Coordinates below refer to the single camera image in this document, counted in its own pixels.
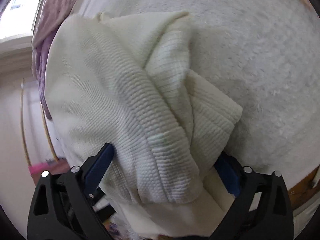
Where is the wooden headboard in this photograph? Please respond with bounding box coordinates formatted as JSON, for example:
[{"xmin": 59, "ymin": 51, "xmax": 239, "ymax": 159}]
[{"xmin": 288, "ymin": 166, "xmax": 319, "ymax": 211}]

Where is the white knit sweater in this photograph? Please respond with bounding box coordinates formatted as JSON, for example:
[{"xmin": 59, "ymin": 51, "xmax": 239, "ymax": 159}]
[{"xmin": 44, "ymin": 12, "xmax": 242, "ymax": 238}]

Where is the bright window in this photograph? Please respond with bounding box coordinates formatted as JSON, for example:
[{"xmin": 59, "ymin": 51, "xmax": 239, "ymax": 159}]
[{"xmin": 1, "ymin": 0, "xmax": 40, "ymax": 39}]

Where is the white patterned bed blanket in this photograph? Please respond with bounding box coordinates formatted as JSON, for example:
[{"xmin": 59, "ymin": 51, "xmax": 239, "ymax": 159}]
[{"xmin": 73, "ymin": 0, "xmax": 319, "ymax": 188}]

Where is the pink purple floral quilt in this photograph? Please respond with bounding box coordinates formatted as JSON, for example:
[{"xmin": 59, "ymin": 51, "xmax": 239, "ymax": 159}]
[{"xmin": 31, "ymin": 0, "xmax": 76, "ymax": 120}]

